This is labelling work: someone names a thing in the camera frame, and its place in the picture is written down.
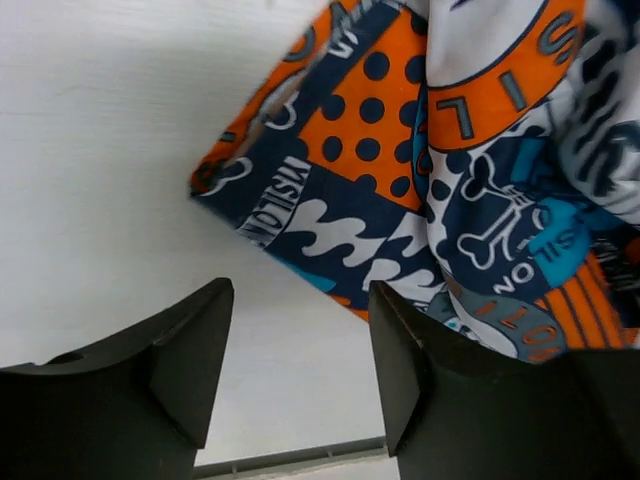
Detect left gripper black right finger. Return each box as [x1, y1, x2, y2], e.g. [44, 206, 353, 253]
[369, 281, 639, 479]

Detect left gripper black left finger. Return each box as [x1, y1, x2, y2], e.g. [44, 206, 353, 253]
[1, 278, 234, 479]

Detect colourful patterned shorts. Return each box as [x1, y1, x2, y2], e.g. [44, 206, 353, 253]
[190, 1, 639, 363]

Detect aluminium table edge rail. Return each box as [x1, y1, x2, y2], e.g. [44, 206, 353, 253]
[192, 437, 387, 479]

